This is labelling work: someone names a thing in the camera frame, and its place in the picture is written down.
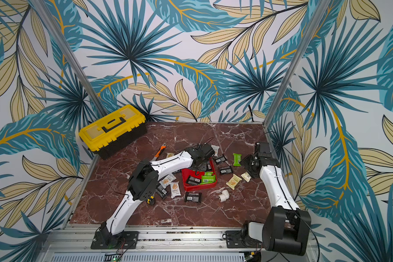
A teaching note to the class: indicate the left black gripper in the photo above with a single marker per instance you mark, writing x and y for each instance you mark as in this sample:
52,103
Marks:
205,160

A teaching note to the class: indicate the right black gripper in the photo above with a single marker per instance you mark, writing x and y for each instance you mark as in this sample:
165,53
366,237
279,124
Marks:
251,167

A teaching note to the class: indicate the small cream packet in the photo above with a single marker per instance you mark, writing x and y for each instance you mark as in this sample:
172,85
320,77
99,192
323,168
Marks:
246,176

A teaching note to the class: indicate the cream square cookie packet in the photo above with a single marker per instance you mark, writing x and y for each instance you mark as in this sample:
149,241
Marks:
234,181

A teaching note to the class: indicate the red storage box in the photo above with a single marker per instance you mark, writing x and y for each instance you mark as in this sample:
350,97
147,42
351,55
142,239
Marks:
192,179

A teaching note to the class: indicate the black wafer packet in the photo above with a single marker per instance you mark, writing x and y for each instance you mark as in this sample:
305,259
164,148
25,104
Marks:
193,197

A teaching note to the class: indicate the white drycake cookie packet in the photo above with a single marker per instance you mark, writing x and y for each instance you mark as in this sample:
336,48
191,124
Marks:
175,190

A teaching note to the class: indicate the black cookie packet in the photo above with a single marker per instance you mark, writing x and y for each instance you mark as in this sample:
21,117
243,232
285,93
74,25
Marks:
161,191

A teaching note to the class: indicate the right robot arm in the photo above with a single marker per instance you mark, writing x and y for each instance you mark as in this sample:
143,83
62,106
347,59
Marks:
287,227

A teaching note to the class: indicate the white pipe elbow fitting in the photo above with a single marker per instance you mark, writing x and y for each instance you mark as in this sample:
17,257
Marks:
224,196

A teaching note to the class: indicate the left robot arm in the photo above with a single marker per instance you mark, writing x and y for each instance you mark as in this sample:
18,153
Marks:
144,180

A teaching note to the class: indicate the green snack packet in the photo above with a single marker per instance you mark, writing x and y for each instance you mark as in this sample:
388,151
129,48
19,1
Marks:
206,179

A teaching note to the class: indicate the yellow black utility knife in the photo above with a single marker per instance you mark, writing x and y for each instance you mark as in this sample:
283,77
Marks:
151,200

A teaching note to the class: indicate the yellow black toolbox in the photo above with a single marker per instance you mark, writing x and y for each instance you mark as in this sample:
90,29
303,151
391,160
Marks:
110,134

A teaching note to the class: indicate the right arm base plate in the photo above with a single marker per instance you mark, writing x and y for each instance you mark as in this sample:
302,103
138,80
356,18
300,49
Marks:
240,239

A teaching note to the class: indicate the aluminium front rail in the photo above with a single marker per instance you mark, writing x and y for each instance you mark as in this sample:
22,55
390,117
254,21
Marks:
164,244

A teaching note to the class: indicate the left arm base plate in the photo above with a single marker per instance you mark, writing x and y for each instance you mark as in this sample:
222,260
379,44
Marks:
103,240

